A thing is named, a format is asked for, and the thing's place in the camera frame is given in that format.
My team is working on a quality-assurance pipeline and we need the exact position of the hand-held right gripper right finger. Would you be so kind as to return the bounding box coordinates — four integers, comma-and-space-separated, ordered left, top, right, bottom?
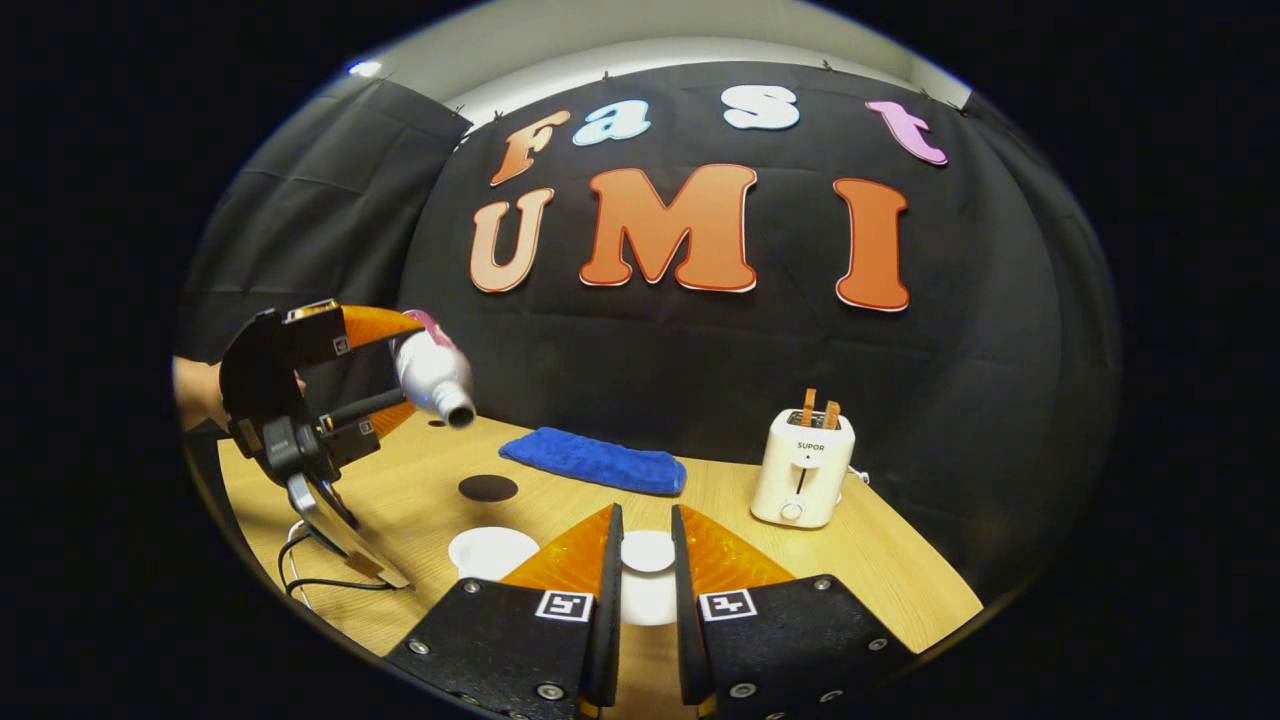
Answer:
670, 503, 916, 720

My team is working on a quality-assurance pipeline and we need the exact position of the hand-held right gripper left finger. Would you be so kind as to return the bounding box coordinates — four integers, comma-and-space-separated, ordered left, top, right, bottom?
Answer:
385, 503, 624, 720

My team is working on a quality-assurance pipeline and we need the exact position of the white teacup lid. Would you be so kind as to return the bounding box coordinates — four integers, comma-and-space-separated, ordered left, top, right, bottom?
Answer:
620, 530, 679, 626

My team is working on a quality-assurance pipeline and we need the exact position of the silver water bottle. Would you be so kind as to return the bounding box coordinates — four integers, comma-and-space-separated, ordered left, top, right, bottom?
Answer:
392, 310, 477, 429

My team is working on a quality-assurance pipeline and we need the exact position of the white teacup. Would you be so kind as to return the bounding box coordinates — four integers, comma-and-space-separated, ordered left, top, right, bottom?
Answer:
448, 527, 541, 583

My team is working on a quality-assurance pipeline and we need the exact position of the blue folded towel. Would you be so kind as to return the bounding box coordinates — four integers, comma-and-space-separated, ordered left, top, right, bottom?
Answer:
498, 427, 688, 497

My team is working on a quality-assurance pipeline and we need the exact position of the cream white toaster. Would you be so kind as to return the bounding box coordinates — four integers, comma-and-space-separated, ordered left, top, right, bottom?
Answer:
750, 408, 857, 529

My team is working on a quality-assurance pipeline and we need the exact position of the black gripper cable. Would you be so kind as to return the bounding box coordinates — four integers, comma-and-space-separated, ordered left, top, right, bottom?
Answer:
278, 525, 396, 601

